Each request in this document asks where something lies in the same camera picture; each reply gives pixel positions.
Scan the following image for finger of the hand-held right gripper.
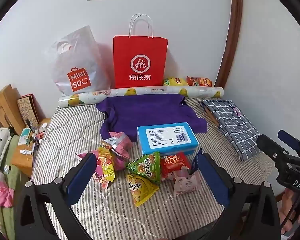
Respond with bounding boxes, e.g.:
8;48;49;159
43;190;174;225
256;134;291;161
277;129;300;153

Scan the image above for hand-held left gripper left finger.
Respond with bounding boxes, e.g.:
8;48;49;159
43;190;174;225
15;152;98;240

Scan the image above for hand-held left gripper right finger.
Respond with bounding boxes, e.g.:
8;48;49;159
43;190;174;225
197;152;282;240

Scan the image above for small blue snack packet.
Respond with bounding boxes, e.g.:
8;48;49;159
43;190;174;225
190;148;203;175

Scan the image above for pale pink snack packet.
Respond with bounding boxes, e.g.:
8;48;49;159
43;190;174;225
172;170;202;198

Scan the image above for yellow orange snack packet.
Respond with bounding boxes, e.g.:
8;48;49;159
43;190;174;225
96;141;115;183

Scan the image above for red snack packet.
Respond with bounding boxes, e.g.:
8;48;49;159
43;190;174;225
160;152;192;180

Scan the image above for pink white printed snack packet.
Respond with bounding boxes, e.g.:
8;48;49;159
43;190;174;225
104;131;133;159

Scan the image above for yellow triangular snack packet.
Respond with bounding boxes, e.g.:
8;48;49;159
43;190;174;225
126;174;160;207

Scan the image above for green triangular snack packet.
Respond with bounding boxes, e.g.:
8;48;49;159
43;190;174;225
127;151;162;184

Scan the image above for person's right hand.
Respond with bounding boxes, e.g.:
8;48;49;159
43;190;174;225
279;188;300;233

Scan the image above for grey plaid folded cloth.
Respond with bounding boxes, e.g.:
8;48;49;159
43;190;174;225
200;99;262;162

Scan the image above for striped quilt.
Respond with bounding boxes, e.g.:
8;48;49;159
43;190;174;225
30;97;278;240

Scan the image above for wooden nightstand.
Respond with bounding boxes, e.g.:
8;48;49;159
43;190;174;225
11;120;50;178

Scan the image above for pile of small toiletries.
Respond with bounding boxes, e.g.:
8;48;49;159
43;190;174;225
17;121;49;160

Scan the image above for blue tissue box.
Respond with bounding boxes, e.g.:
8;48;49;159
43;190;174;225
137;122;199;155

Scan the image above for pink blanket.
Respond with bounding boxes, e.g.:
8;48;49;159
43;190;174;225
0;171;14;208

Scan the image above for green bed sheet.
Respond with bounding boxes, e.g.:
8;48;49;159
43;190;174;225
0;135;23;240

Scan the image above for framed picture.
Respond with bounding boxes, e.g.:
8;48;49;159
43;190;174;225
17;94;40;130

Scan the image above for purple cloth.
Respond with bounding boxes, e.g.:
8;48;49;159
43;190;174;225
95;94;207;142

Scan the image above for red chip bag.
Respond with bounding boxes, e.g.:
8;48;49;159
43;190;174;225
186;76;213;87

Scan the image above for wooden headboard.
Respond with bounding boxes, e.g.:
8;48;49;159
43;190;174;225
0;84;27;135

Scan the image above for duck print paper roll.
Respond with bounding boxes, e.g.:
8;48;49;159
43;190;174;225
58;85;224;108

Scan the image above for yellow chip bag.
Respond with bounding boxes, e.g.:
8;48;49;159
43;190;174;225
163;77;188;87

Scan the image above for white plastic shopping bag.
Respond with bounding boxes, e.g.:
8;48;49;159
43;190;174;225
51;25;113;97

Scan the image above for red paper bag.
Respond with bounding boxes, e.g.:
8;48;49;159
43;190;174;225
112;14;168;89

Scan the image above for brown wooden door frame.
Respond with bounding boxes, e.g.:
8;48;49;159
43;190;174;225
215;0;243;88

